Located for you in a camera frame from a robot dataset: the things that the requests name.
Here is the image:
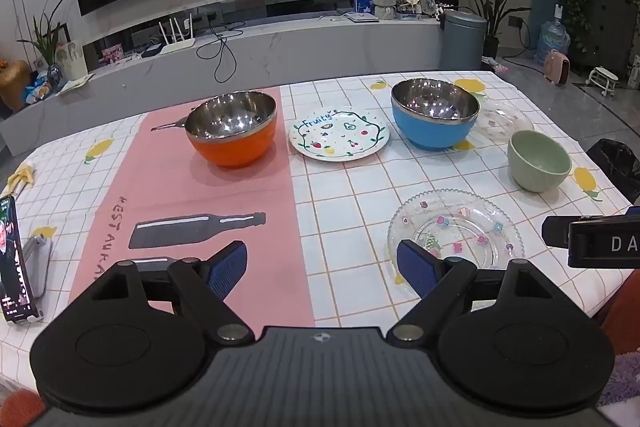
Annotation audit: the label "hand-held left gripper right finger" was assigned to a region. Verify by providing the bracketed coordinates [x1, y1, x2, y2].
[386, 240, 547, 344]

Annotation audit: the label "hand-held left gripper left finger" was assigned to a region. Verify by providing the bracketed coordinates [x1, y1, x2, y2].
[92, 241, 253, 344]

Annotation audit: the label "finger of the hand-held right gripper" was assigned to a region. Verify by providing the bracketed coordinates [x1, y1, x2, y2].
[542, 215, 581, 250]

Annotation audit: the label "blue steel bowl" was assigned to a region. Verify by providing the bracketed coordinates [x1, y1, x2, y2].
[391, 78, 481, 152]

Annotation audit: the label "clear glass flower plate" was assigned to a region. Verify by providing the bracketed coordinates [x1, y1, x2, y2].
[470, 99, 536, 146]
[387, 189, 525, 279]

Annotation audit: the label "green ceramic bowl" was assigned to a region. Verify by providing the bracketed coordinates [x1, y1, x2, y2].
[507, 130, 573, 193]

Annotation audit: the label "black trash bag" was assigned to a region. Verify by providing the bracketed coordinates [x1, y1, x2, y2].
[585, 139, 640, 206]

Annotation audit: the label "printed checkered tablecloth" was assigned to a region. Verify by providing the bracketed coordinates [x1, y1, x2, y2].
[0, 69, 637, 390]

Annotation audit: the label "orange steel bowl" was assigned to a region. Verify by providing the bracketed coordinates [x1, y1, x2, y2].
[184, 91, 278, 168]

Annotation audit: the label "purple fluffy cloth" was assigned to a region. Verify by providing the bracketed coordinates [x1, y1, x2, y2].
[599, 351, 640, 409]

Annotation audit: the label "white fruit-print plate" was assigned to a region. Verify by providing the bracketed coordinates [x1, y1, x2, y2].
[288, 106, 391, 162]

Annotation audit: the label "white small stool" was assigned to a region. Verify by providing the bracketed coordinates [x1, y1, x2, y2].
[585, 67, 620, 98]

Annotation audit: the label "pink heater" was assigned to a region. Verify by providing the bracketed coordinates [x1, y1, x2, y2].
[544, 49, 574, 86]

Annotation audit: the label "pink slippers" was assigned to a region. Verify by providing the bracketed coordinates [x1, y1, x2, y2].
[481, 56, 509, 78]

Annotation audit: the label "grey phone stand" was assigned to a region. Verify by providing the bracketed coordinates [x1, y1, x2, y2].
[20, 234, 54, 299]

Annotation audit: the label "blue water bottle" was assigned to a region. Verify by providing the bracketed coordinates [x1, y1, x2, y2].
[535, 4, 572, 66]

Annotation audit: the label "dark storage cabinet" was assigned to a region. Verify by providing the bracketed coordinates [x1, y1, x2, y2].
[582, 0, 640, 78]

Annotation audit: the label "grey trash can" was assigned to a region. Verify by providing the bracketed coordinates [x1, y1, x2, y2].
[439, 9, 488, 72]

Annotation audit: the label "smartphone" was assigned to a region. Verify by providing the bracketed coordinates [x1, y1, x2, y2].
[0, 195, 37, 323]

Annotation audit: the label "long-leaf potted plant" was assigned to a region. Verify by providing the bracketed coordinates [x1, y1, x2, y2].
[450, 0, 534, 58]

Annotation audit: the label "yellow banana peel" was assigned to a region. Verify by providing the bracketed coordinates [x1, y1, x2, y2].
[5, 162, 36, 196]

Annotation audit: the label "grey television cabinet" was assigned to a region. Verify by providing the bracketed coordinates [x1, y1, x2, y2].
[0, 14, 446, 158]

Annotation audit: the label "white router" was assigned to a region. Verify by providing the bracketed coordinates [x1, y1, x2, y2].
[159, 13, 197, 56]

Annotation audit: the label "white painted jar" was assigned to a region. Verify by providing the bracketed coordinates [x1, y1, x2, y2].
[55, 40, 87, 78]

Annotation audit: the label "orange gourd ornament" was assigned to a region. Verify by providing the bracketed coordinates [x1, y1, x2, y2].
[0, 59, 32, 112]

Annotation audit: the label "slim-leaf plant in vase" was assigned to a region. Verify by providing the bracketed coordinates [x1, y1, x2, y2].
[17, 0, 71, 80]

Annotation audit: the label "black cable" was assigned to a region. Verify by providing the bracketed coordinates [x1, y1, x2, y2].
[196, 21, 247, 83]

